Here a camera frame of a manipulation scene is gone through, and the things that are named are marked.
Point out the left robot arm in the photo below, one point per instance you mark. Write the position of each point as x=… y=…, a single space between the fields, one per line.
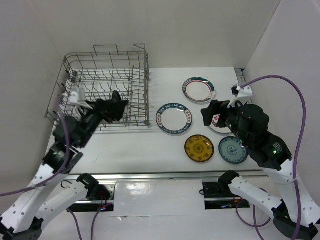
x=33 y=211

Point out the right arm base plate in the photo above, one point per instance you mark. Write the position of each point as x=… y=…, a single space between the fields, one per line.
x=217 y=199

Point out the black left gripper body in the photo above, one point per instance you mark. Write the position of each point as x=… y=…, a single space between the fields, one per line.
x=92 y=120

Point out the white plate teal red rim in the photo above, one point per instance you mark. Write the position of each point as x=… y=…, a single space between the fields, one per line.
x=198 y=90

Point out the silver aluminium front rail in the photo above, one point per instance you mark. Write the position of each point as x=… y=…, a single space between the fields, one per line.
x=202 y=175

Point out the grey wire dish rack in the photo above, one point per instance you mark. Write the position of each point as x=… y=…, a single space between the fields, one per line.
x=97 y=75

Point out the silver aluminium side rail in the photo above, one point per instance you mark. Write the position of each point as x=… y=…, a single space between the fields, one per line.
x=240 y=75

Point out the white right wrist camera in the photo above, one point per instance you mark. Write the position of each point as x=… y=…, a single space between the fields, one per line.
x=241 y=94

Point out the black round plate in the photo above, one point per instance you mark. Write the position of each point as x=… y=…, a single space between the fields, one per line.
x=118 y=101

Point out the white plate red characters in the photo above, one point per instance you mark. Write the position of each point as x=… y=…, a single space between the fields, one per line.
x=220 y=130

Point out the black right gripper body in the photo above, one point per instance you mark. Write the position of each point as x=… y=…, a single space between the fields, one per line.
x=231 y=124

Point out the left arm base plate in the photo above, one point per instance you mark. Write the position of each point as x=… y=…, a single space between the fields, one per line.
x=101 y=199

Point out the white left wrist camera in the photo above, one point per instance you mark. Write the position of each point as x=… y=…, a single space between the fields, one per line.
x=76 y=96

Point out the blue white patterned plate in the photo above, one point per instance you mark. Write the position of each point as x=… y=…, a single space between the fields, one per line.
x=232 y=151

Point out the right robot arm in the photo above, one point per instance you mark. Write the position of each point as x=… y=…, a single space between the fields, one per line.
x=294 y=214

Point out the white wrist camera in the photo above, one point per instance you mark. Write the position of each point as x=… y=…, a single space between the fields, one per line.
x=76 y=96
x=241 y=94

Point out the yellow patterned plate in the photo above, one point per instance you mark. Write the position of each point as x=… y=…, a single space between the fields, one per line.
x=199 y=148

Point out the white plate teal lettered rim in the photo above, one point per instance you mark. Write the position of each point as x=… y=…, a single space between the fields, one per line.
x=174 y=118

